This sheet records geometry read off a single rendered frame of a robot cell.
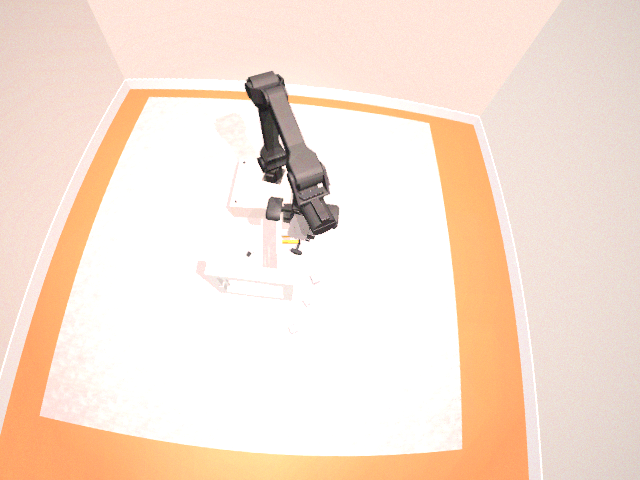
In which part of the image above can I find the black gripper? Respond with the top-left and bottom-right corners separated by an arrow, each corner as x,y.
266,197 -> 339,229

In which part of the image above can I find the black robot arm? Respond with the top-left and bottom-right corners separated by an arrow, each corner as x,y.
244,71 -> 336,242

